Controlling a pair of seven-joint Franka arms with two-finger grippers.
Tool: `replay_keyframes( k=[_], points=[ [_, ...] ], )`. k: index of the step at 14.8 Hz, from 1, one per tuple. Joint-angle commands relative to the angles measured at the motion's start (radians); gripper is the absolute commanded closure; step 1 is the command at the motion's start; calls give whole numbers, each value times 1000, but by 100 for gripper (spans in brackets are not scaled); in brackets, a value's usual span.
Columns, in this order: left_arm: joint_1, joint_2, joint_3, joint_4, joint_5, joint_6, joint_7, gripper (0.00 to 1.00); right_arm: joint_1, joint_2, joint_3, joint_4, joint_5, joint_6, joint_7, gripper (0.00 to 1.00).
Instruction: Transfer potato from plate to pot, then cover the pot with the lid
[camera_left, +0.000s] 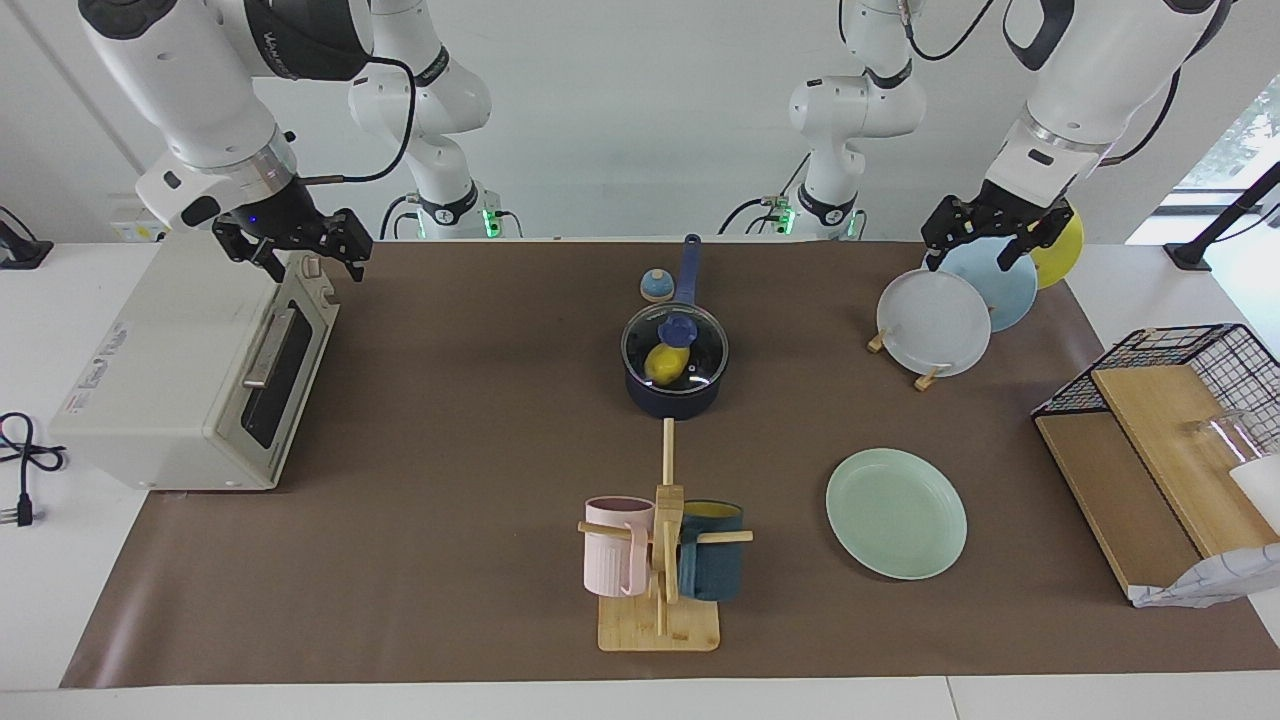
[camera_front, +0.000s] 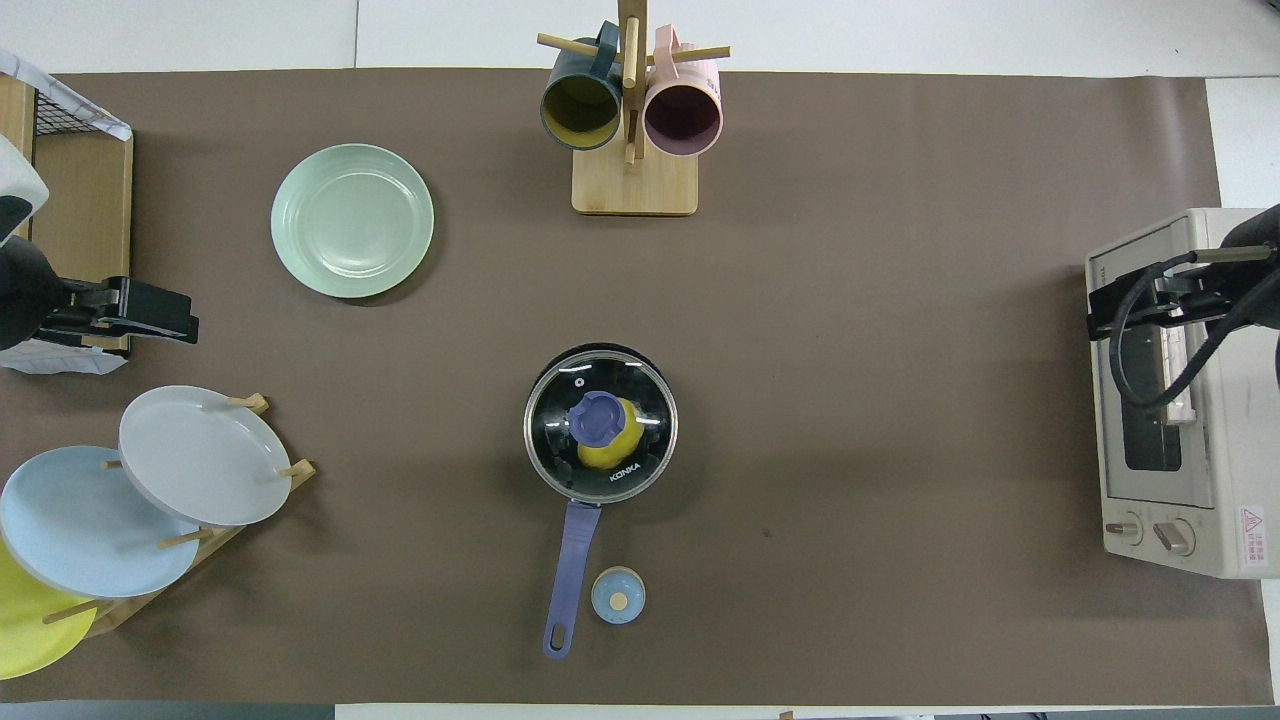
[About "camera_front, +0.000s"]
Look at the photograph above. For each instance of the wooden plate rack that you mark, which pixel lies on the wooden plate rack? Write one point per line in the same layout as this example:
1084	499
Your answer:
302	468

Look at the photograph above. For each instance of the yellow potato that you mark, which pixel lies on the yellow potato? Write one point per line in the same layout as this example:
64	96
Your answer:
615	455

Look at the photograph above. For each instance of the pink mug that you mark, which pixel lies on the pink mug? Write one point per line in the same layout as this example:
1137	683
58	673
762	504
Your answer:
683	115

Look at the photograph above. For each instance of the white patterned cloth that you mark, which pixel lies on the white patterned cloth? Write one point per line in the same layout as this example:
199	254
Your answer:
50	358
70	105

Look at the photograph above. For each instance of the wooden shelf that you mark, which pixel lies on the wooden shelf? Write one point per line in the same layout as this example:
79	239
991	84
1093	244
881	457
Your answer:
85	200

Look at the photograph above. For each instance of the grey plate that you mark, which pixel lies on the grey plate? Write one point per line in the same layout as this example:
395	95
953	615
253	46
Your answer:
200	455

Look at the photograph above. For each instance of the light blue plate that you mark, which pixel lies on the light blue plate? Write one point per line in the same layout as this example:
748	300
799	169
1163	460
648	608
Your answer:
80	530

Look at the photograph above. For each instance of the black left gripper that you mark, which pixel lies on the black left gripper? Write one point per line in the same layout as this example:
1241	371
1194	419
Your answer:
130	310

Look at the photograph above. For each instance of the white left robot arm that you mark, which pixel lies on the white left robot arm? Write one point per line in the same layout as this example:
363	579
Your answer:
20	290

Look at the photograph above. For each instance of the pale green plate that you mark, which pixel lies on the pale green plate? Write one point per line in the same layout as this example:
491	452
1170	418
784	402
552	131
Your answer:
350	220

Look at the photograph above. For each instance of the wooden mug tree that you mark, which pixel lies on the wooden mug tree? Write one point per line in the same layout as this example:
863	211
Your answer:
635	190

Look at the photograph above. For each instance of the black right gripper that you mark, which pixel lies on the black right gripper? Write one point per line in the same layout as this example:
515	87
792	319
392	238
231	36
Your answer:
1100	310

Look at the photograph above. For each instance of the beige toaster oven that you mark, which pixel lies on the beige toaster oven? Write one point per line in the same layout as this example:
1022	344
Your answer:
1230	450

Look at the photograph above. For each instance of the glass lid purple knob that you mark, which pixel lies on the glass lid purple knob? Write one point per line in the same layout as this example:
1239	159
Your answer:
560	400

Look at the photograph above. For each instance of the yellow plate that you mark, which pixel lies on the yellow plate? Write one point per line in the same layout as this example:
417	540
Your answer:
25	640

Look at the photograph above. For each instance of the small blue jar cork top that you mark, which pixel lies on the small blue jar cork top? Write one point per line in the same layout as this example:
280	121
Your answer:
618	596

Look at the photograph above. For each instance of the dark blue mug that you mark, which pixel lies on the dark blue mug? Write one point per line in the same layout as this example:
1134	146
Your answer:
580	110

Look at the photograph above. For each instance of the brown table mat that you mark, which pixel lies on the brown table mat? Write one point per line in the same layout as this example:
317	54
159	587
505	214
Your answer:
850	500

